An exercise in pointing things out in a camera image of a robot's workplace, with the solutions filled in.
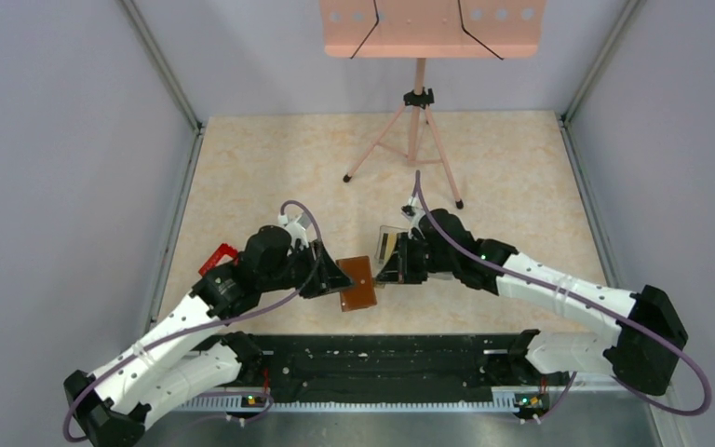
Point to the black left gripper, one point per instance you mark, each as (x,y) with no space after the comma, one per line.
(326,277)

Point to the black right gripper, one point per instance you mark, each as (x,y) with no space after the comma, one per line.
(399,268)

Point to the brown leather card holder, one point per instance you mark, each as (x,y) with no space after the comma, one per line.
(362,294)

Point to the clear acrylic card box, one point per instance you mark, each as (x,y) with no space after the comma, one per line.
(437,261)

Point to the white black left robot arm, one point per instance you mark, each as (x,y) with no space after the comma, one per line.
(117,403)

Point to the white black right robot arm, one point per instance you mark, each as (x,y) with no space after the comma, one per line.
(634,335)

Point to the yellow credit card stack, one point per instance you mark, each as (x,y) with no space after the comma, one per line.
(387,243)

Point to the red plastic block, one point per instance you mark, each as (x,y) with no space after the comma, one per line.
(222,253)

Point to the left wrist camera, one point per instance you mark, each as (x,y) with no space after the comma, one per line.
(296,226)

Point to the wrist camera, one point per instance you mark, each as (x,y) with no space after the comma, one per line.
(296,226)
(412,213)

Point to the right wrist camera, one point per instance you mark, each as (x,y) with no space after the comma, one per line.
(412,213)

